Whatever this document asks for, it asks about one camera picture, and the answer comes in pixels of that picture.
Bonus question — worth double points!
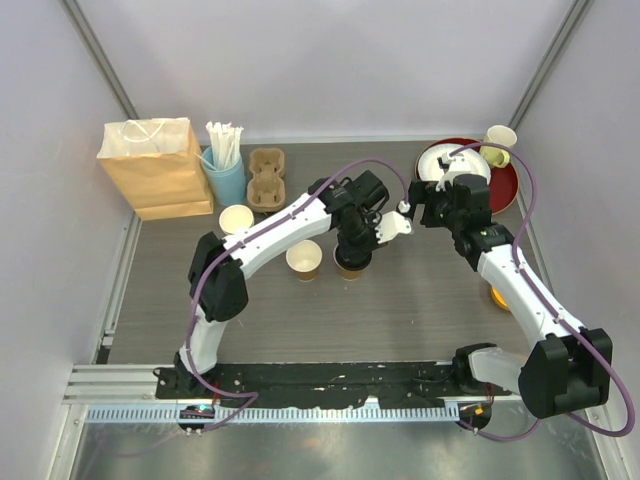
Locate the red round tray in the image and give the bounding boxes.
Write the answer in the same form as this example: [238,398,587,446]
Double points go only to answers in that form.
[415,137,520,215]

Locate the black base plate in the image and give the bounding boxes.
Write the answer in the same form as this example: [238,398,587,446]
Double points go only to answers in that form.
[153,362,509,410]

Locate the cardboard cup carrier stack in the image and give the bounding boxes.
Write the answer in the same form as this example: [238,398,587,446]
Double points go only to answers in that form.
[247,148,286,213]

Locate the stack of paper cups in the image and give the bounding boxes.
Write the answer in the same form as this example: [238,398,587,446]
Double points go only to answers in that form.
[219,204,254,235]

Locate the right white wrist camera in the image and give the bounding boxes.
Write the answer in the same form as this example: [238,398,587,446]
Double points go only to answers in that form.
[436,153,473,192]

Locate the light blue straw holder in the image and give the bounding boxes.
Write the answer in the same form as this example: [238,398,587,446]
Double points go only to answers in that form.
[201,147,247,206]

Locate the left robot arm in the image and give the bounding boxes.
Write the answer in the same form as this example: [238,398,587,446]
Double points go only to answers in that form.
[174,170,389,399]

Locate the pale yellow mug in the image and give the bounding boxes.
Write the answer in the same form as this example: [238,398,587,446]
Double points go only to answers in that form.
[480,125,518,168]

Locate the orange bowl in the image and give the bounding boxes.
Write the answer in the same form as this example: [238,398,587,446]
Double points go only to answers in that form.
[490,286,510,311]

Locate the aluminium frame rail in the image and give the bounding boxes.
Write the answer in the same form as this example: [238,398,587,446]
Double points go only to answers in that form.
[64,362,513,416]

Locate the brown paper cup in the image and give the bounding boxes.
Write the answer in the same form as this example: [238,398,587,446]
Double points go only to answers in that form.
[333,246,372,281]
[285,240,323,282]

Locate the brown paper bag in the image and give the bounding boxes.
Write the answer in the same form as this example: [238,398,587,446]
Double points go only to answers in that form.
[97,117,214,221]

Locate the purple cable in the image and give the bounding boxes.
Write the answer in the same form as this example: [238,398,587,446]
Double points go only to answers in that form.
[447,142,632,442]
[183,157,409,434]

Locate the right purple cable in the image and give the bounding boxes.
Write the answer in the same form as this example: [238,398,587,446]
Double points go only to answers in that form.
[447,142,632,442]

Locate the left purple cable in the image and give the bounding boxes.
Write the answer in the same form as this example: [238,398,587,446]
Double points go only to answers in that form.
[183,157,409,434]

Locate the white paper plate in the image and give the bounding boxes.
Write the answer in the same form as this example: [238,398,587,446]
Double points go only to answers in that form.
[416,143,491,184]

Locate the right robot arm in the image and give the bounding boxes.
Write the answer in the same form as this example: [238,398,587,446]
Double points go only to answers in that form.
[409,174,613,419]

